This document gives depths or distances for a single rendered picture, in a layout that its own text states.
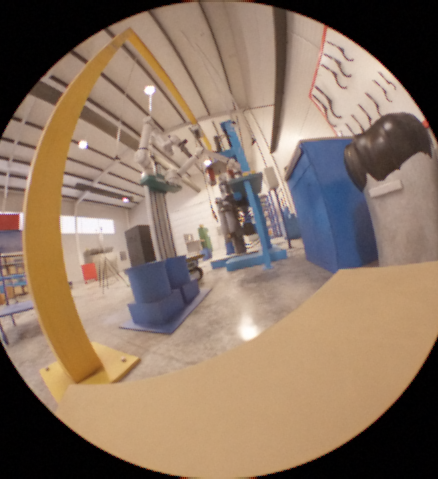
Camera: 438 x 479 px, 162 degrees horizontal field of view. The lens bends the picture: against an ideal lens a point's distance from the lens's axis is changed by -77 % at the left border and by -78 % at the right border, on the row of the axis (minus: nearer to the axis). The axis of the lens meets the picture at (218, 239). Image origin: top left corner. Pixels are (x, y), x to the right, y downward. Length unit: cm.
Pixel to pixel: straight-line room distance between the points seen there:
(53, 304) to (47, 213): 32
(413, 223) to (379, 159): 25
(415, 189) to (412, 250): 21
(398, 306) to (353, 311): 4
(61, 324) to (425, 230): 124
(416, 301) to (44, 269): 76
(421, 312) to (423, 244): 56
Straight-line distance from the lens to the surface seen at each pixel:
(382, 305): 16
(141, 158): 182
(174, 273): 118
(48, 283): 64
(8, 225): 171
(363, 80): 218
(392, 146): 66
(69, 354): 68
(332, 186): 111
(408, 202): 67
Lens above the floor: 38
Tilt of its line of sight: 2 degrees up
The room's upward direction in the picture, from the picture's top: 14 degrees counter-clockwise
